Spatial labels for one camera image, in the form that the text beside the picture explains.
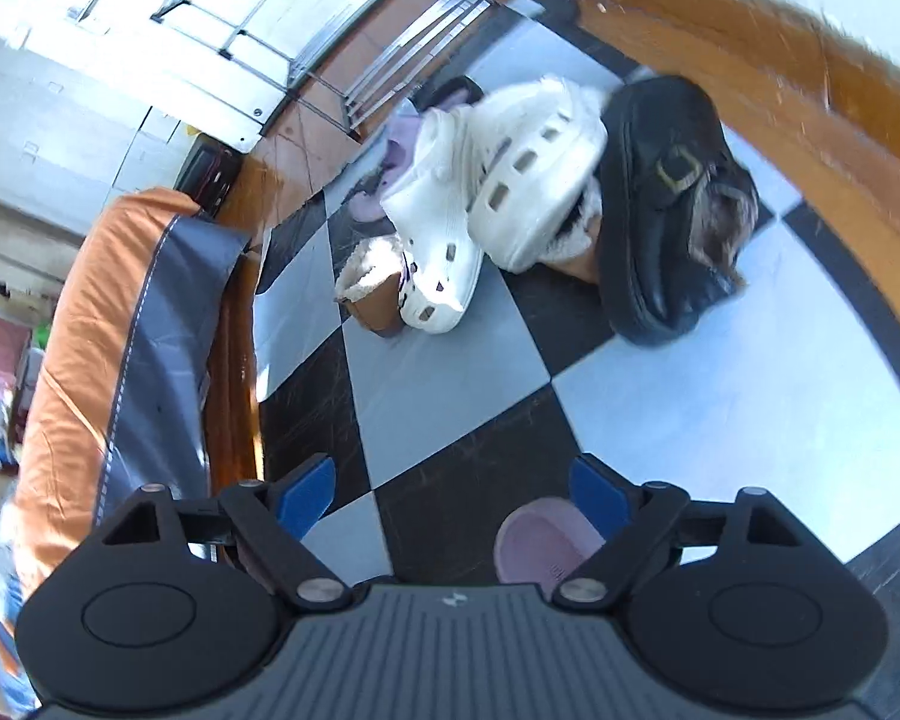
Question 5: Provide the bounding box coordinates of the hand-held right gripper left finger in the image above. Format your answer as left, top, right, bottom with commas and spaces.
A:
101, 454, 347, 611

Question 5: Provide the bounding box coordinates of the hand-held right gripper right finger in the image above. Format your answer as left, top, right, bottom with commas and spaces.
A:
553, 453, 803, 608

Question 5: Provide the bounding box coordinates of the pink slide slipper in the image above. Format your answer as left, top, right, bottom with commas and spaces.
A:
493, 504, 608, 586

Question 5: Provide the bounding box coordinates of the brown fleece-lined slipper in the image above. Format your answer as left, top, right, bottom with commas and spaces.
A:
334, 236, 410, 336
544, 187, 608, 284

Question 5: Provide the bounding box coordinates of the grey blanket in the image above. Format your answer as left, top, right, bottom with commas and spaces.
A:
101, 211, 254, 522

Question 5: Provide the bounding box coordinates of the black buckle loafer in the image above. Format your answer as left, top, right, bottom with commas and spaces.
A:
596, 75, 760, 348

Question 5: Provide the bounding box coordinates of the white clog shoe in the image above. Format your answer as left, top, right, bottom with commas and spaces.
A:
465, 75, 612, 271
379, 106, 496, 336

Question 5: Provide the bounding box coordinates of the orange bedsheet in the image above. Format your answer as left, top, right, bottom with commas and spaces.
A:
11, 190, 218, 605

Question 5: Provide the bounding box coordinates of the black box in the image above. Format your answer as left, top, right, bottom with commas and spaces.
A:
172, 133, 242, 217

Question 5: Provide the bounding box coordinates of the purple printed slipper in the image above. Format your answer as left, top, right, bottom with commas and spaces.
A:
349, 109, 430, 226

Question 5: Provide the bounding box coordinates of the wooden trim board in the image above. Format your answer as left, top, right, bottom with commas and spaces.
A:
435, 0, 900, 391

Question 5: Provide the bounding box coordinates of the metal shoe rack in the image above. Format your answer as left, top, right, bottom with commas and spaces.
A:
150, 0, 496, 140

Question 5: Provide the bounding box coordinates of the white cabinet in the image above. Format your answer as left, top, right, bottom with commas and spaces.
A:
0, 0, 421, 196

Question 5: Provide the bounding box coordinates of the wooden bed frame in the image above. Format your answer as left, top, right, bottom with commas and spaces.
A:
202, 154, 301, 563

